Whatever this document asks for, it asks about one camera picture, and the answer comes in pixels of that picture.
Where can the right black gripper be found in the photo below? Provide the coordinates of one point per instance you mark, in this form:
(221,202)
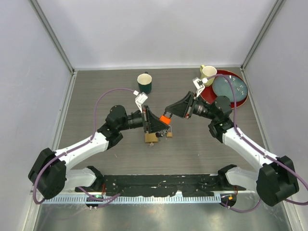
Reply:
(185,108)

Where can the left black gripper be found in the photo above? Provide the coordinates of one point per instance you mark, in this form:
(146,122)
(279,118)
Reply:
(151,123)

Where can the black-headed keys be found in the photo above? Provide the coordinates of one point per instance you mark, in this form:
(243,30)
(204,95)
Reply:
(158,135)

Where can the orange black padlock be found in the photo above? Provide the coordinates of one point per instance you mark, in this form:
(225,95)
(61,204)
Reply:
(166,118)

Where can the small brass long-shackle padlock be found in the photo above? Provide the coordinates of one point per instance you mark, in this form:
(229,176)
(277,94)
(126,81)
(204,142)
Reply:
(169,132)

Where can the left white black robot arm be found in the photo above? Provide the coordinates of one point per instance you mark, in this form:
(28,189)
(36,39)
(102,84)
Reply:
(53,171)

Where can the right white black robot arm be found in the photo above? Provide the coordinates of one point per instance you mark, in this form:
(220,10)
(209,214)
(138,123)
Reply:
(273,177)

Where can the large brass padlock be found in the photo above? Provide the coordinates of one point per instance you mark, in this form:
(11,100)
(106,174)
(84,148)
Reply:
(150,138)

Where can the red round tray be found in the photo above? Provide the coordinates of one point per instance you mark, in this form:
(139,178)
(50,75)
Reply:
(209,96)

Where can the dark green mug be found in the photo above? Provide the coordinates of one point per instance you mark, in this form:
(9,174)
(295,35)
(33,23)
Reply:
(145,82)

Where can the yellow mug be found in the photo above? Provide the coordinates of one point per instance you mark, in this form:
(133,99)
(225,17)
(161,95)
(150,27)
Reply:
(206,72)

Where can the blue ceramic plate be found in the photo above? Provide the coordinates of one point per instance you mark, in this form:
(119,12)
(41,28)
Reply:
(221,87)

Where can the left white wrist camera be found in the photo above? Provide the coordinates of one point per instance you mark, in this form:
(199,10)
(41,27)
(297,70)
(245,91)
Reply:
(140,99)

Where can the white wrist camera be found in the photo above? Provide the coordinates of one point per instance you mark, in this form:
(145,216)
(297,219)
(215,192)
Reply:
(200,85)
(140,99)

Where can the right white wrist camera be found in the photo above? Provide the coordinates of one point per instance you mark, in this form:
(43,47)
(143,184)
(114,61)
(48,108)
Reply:
(200,85)

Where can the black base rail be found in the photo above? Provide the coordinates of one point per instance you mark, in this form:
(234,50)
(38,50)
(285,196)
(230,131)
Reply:
(191,185)

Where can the white slotted cable duct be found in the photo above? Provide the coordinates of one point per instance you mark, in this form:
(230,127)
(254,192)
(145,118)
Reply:
(176,199)

